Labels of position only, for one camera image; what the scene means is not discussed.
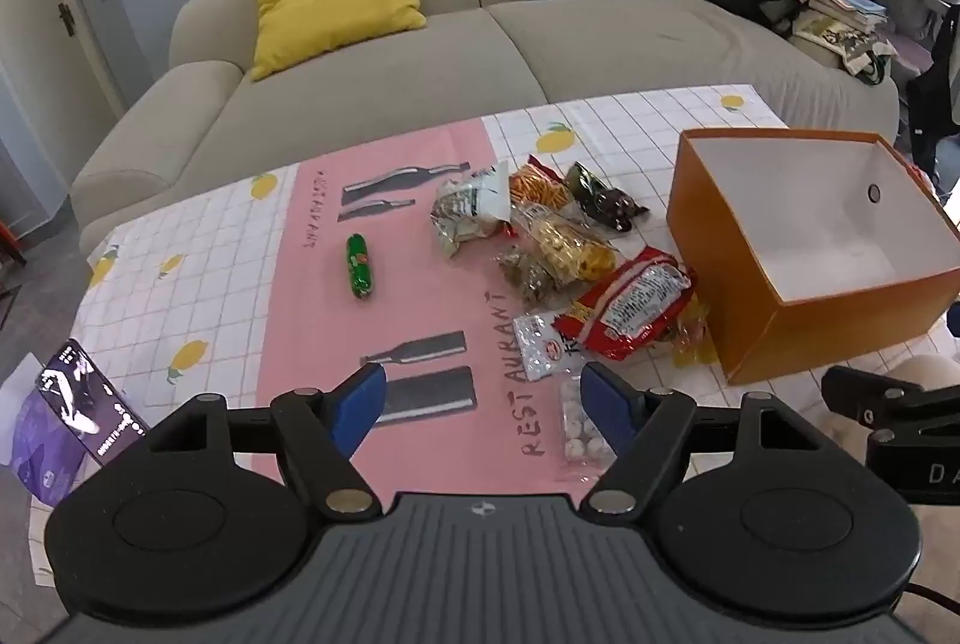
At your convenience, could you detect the pink white lemon tablecloth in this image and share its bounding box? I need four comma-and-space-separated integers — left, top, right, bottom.
26, 82, 960, 586

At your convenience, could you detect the purple white paper box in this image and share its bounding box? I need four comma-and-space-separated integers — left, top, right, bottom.
0, 351, 100, 508

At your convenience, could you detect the green sausage stick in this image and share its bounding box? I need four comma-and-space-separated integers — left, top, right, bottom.
346, 232, 374, 301

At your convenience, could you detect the dark hanging clothing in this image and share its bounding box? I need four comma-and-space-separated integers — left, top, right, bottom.
904, 2, 960, 181

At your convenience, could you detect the orange cardboard box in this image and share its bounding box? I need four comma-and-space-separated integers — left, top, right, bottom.
666, 128, 960, 387

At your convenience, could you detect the clear packet of round balls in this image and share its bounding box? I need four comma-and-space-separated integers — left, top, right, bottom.
556, 378, 613, 466

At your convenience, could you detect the printed tote bag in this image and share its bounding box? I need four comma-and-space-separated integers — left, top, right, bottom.
790, 10, 894, 87

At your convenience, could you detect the dark dried fruit packet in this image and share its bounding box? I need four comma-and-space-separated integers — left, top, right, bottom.
564, 161, 650, 235

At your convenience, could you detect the clear brown snack packet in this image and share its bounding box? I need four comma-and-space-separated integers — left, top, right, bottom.
498, 245, 560, 307

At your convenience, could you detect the stack of books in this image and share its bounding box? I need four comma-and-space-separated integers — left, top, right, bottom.
806, 0, 890, 34

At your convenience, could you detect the small white snack packet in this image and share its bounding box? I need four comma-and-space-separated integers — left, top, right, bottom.
514, 311, 583, 383

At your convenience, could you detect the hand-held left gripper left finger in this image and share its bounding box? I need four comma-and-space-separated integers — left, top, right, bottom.
146, 363, 389, 519

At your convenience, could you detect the white green snack packet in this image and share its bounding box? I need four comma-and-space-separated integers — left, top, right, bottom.
430, 161, 519, 259

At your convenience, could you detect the clear yellow snack packet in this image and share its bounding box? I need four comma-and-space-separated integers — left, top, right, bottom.
512, 201, 620, 286

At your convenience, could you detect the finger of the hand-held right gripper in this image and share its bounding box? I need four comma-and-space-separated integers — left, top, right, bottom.
820, 366, 960, 444

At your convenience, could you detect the yellow candy packet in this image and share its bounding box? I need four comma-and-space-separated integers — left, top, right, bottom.
671, 297, 722, 368

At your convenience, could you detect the orange red snack packet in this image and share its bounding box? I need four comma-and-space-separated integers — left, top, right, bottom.
509, 155, 575, 211

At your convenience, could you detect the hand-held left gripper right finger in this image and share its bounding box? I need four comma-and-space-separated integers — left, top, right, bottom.
580, 360, 820, 519

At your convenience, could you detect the large red snack packet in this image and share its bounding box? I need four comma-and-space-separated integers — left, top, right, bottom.
554, 245, 695, 364

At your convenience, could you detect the beige sofa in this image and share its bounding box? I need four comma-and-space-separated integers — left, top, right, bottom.
70, 0, 901, 249

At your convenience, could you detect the smartphone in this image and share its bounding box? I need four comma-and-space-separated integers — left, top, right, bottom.
37, 338, 152, 466

